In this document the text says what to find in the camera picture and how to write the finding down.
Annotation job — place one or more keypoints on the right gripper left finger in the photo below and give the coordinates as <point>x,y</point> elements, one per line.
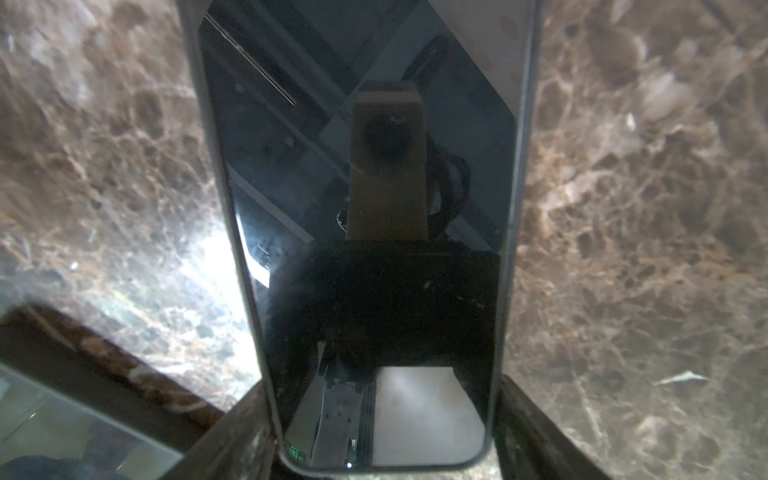
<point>241,445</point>

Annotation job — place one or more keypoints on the phone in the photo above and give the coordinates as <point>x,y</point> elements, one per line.
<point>371,158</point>

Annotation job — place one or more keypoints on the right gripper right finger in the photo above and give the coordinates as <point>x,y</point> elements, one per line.
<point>530,446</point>

